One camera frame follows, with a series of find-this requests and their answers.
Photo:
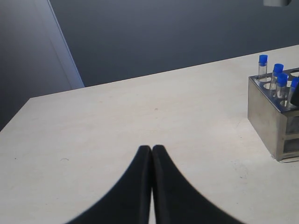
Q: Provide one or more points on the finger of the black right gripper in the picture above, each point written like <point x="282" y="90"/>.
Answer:
<point x="294" y="100"/>

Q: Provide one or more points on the blue capped tube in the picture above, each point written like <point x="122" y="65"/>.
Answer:
<point x="289" y="105"/>
<point x="278" y="68"/>
<point x="262" y="68"/>
<point x="281" y="85"/>

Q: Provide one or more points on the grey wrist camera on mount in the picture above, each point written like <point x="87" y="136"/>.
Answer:
<point x="276" y="3"/>

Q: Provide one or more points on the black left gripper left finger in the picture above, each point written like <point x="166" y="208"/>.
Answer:
<point x="128" y="201"/>

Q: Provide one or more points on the stainless steel test tube rack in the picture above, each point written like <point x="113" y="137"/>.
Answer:
<point x="274" y="119"/>

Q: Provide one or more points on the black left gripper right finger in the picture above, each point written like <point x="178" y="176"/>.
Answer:
<point x="176" y="201"/>

